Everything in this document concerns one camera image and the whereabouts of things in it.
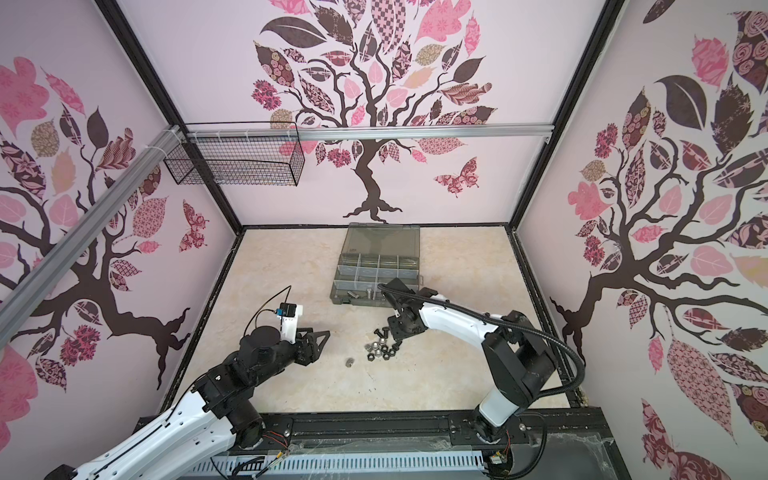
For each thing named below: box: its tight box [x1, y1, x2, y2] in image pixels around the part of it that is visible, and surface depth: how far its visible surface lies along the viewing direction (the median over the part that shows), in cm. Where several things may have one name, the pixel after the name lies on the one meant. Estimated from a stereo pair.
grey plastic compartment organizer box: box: [329, 222, 424, 308], surface depth 106 cm
